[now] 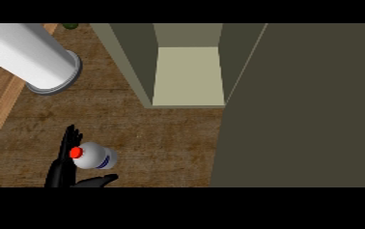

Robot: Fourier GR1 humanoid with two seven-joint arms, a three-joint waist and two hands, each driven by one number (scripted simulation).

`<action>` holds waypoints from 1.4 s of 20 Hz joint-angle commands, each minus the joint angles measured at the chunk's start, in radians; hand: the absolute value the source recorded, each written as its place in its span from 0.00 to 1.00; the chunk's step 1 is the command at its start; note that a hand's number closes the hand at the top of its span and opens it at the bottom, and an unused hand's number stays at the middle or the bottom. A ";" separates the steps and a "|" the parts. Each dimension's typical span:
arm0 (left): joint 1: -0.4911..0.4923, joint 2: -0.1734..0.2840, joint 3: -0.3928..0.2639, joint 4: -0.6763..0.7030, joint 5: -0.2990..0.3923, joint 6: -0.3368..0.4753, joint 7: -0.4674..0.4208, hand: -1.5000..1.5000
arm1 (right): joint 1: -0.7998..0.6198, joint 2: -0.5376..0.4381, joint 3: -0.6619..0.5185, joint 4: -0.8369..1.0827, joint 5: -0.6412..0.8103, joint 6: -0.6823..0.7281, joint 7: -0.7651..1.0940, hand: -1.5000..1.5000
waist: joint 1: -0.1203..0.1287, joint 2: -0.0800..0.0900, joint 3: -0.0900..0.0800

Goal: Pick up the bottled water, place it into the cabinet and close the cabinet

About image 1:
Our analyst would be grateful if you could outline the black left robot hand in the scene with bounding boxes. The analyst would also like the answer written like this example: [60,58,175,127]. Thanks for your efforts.
[43,124,120,188]

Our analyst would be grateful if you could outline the white red-capped water bottle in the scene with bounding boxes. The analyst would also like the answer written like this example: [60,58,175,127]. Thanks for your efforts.
[68,141,120,171]

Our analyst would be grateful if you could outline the olive open cabinet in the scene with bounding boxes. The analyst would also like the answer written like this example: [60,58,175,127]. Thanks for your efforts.
[91,22,269,109]

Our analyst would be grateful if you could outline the white cylinder with grey rim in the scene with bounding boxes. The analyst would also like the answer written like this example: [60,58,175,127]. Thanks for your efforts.
[0,22,85,96]

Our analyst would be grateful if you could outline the small dark green object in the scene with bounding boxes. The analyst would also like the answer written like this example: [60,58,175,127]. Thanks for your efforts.
[61,22,80,31]

